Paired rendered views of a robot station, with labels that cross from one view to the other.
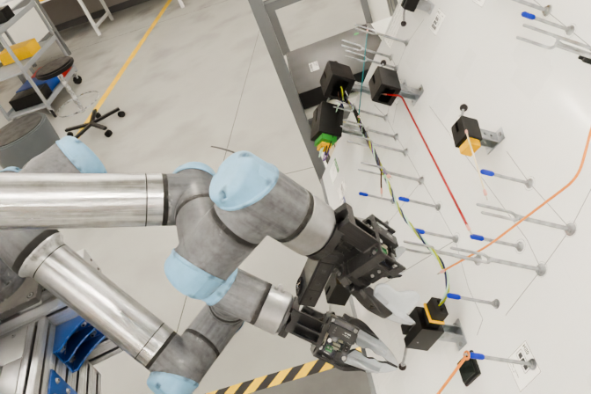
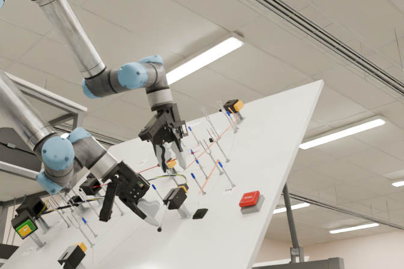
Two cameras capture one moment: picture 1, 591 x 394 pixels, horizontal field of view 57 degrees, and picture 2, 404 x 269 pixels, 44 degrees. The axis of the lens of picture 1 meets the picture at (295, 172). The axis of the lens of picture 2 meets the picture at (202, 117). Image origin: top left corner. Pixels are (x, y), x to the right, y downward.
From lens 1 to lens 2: 165 cm
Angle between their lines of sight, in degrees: 82
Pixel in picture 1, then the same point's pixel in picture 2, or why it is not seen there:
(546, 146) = (204, 160)
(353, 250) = (172, 119)
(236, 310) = (94, 145)
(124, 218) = (95, 54)
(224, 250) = (152, 69)
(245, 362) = not seen: outside the picture
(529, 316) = (223, 182)
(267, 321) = (110, 157)
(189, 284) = (140, 68)
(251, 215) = (160, 68)
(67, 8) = not seen: outside the picture
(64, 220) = (82, 32)
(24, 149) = not seen: outside the picture
